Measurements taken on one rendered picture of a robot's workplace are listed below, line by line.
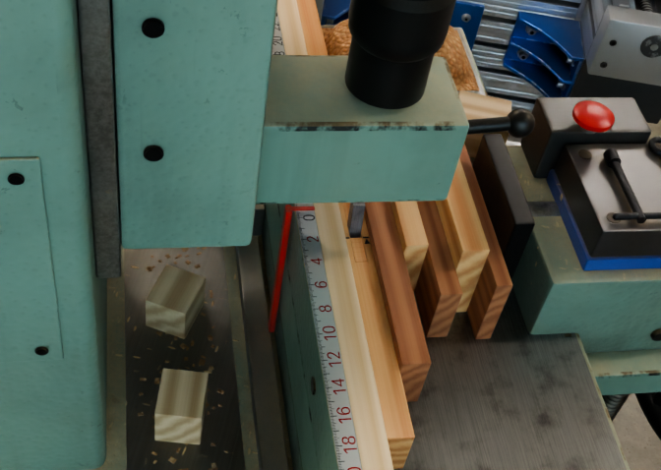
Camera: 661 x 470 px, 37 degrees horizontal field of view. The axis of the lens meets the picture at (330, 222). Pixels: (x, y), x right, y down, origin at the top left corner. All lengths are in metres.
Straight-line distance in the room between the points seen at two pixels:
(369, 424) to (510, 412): 0.13
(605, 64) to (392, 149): 0.76
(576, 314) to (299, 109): 0.26
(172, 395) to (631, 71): 0.84
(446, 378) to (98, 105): 0.32
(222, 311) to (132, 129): 0.32
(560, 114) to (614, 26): 0.58
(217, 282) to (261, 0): 0.41
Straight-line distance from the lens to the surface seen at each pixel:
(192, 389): 0.74
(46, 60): 0.46
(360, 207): 0.70
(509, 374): 0.71
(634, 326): 0.77
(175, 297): 0.79
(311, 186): 0.63
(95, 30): 0.49
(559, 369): 0.73
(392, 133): 0.61
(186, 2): 0.48
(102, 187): 0.56
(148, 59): 0.50
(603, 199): 0.71
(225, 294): 0.84
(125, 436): 0.77
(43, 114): 0.48
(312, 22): 0.89
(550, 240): 0.72
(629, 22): 1.32
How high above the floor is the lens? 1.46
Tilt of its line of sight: 47 degrees down
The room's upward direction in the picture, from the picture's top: 11 degrees clockwise
